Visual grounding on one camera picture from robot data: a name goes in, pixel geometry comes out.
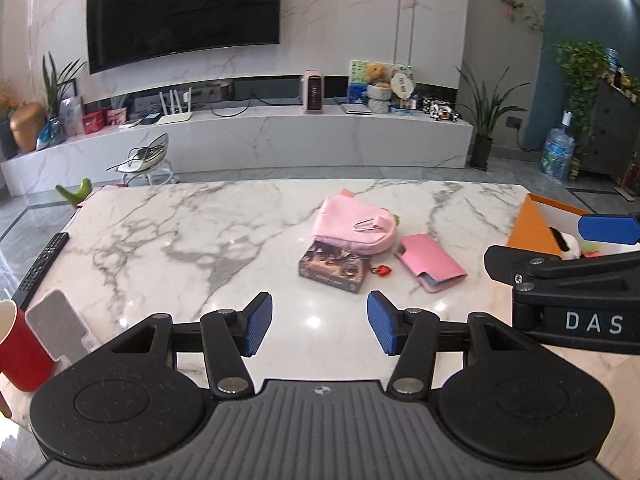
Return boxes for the black flat television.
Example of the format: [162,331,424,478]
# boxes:
[86,0,282,75]

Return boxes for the grey mesh paddle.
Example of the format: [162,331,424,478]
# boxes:
[24,290,96,366]

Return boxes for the white marble television cabinet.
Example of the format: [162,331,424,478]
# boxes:
[0,105,475,196]

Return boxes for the green painted picture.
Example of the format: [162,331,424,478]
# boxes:
[348,59,373,106]

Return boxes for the green bird-shaped toy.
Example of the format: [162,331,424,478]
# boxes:
[55,178,93,208]

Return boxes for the dark grey cabinet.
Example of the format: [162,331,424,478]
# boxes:
[582,77,640,181]

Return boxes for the blue water jug with pump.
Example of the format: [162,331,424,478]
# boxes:
[540,110,576,183]

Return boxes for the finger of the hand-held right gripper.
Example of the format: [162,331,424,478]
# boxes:
[577,214,640,246]
[484,245,640,293]

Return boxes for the long-leaf potted plant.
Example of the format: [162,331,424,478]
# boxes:
[455,62,531,171]

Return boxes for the tan teddy bear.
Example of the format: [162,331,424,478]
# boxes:
[362,61,391,86]

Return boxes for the red gift boxes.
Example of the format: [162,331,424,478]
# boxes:
[82,107,128,135]

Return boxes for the pink space heater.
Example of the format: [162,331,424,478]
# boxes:
[301,69,324,116]

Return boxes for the red cup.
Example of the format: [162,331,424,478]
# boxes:
[0,299,56,392]

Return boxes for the orange cardboard box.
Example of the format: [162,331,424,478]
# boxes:
[506,194,640,261]

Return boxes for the pink zip pouch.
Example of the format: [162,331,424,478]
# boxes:
[312,196,398,252]

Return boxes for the black remote control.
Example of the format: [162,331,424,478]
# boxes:
[11,232,70,311]

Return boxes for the dark card box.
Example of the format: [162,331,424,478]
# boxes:
[298,240,372,295]

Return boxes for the golden vase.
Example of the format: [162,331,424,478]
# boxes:
[10,101,47,152]

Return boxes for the hanging ivy plant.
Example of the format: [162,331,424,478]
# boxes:
[552,42,611,181]

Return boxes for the white router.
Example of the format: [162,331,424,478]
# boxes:
[157,87,193,125]

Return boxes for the pink card holder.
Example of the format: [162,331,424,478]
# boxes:
[394,233,469,294]

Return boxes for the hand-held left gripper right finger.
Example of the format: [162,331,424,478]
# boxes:
[366,291,543,397]

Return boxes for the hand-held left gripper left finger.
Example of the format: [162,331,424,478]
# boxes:
[102,291,274,397]

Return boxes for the white stool with cables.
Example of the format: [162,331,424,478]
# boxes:
[106,132,176,188]

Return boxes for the tall-leaf plant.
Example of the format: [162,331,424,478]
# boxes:
[42,50,88,121]

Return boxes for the round paper fan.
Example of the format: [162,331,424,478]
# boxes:
[390,63,416,106]

